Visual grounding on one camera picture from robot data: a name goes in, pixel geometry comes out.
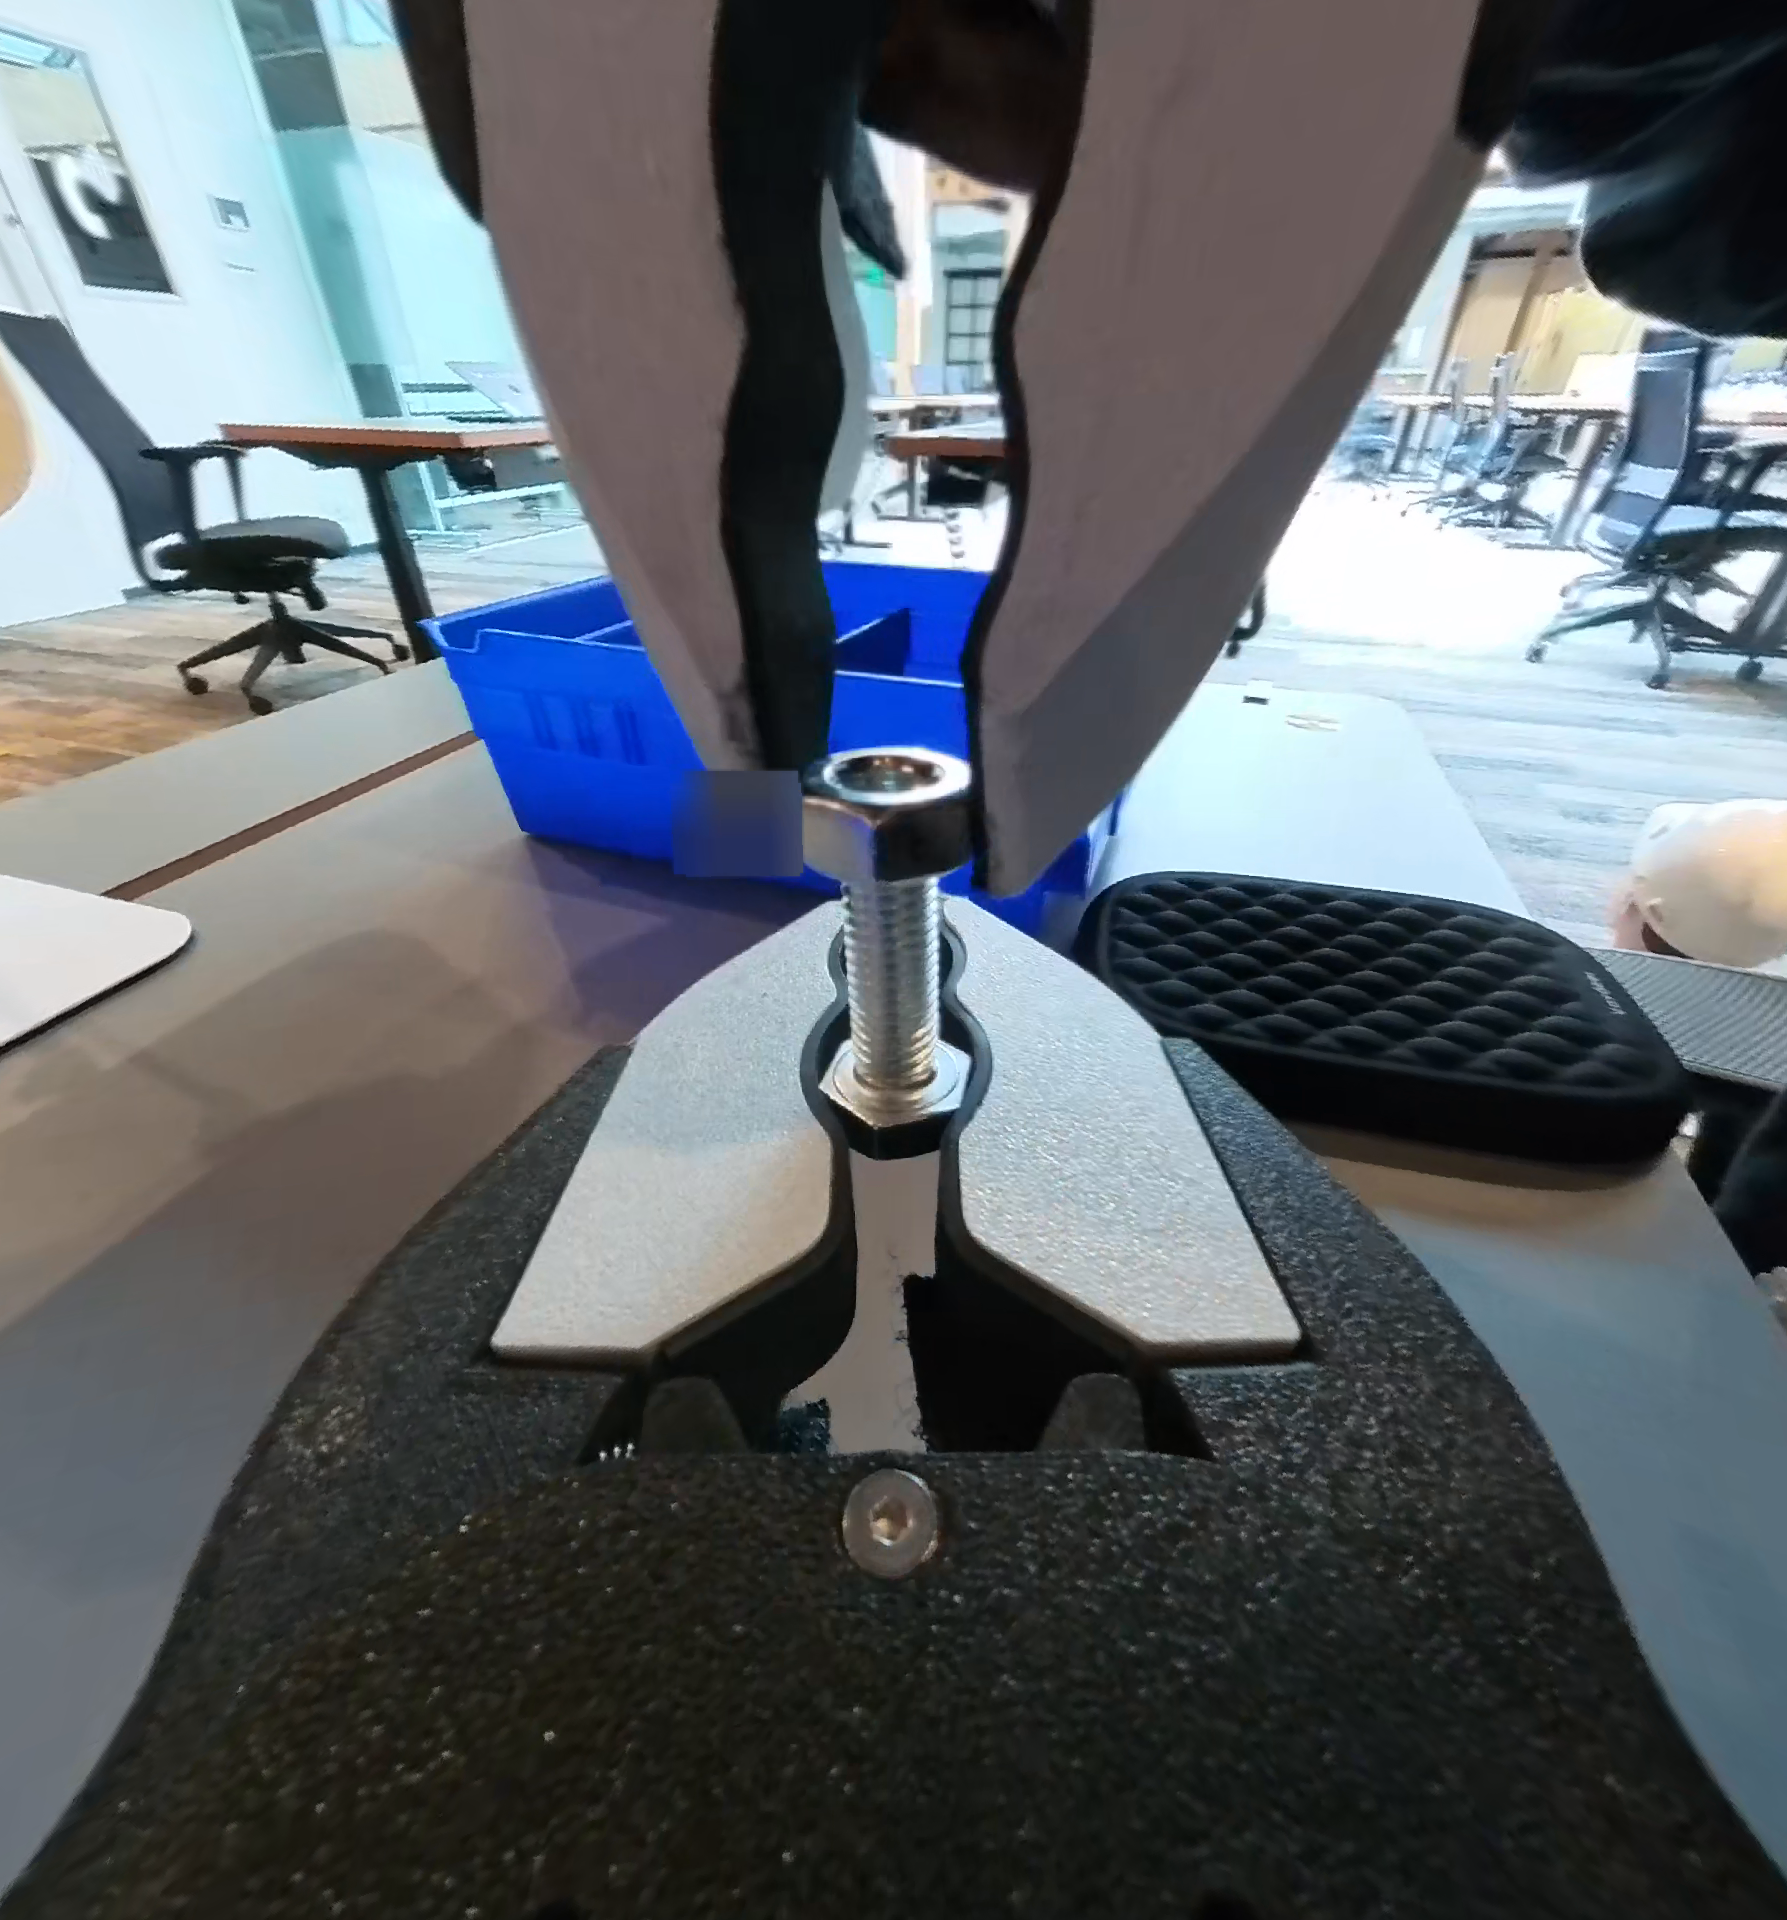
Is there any black textured pad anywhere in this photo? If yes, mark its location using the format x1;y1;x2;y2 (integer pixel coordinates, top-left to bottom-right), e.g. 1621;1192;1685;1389
1077;870;1692;1165

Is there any dark phone icon window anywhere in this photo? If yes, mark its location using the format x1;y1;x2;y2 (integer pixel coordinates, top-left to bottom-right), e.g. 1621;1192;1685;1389
0;14;175;297

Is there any blue divided plastic bin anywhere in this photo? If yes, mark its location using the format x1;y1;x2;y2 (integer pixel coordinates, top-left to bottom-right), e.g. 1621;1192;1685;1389
420;558;1127;933

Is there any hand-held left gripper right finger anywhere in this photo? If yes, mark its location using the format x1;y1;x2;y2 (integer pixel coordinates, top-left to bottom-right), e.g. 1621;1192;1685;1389
935;899;1304;1364

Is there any steel hex bolt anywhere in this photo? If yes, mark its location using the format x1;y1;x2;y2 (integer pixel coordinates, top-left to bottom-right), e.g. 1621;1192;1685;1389
817;758;975;1127

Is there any white desk stand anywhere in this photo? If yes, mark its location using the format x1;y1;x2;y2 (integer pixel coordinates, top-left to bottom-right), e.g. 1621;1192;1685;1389
0;872;193;1084

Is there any wooden desk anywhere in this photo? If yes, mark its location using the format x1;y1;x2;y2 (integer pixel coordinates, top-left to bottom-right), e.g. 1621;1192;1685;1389
218;420;559;662
885;420;1007;528

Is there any open grey laptop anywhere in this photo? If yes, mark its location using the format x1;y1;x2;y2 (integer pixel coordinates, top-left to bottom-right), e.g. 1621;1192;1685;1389
443;356;549;422

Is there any black office chair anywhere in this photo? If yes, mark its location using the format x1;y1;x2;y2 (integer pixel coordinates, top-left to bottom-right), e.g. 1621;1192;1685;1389
1525;352;1787;692
0;306;412;715

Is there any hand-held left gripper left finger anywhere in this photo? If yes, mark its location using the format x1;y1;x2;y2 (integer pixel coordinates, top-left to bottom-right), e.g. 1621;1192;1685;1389
490;908;857;1366

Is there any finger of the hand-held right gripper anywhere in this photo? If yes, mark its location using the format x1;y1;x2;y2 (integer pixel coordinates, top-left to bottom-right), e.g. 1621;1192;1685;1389
968;0;1487;897
428;0;883;782

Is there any person's right forearm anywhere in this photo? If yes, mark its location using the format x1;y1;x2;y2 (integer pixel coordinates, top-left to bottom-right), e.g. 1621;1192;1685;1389
1492;0;1787;339

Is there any white cap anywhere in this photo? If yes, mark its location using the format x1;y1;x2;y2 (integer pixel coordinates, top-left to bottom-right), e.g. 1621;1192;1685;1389
1607;798;1787;970

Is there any black armrest support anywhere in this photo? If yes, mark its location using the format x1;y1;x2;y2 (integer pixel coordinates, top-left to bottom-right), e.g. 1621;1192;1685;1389
1584;945;1787;1103

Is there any steel hex nut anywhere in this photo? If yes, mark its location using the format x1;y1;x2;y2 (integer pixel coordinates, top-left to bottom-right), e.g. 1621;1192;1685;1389
801;750;975;886

